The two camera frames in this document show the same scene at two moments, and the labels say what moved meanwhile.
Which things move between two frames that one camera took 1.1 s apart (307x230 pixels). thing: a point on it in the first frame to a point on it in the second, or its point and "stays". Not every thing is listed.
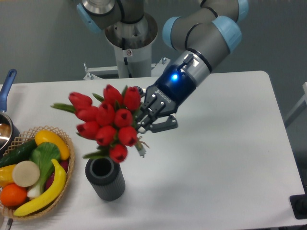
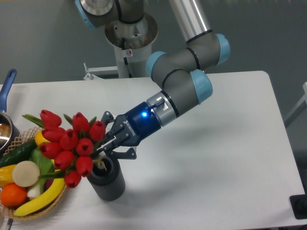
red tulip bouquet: (110, 120) to (72, 147)
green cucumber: (18, 154) stays
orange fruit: (12, 195) stays
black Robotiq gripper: (163, 98) to (130, 128)
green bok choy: (45, 155) stays
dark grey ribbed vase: (106, 177) stays
